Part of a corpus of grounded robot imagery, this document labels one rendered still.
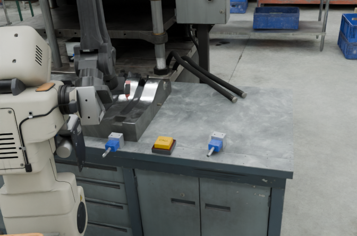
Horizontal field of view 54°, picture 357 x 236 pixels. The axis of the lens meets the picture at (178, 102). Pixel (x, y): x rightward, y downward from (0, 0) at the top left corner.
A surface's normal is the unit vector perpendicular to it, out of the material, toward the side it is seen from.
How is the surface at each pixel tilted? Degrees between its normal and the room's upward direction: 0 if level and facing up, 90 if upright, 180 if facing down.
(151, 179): 90
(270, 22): 93
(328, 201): 0
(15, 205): 82
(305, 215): 0
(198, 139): 0
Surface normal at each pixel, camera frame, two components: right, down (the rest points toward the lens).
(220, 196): -0.27, 0.45
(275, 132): -0.06, -0.89
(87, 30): 0.01, 0.30
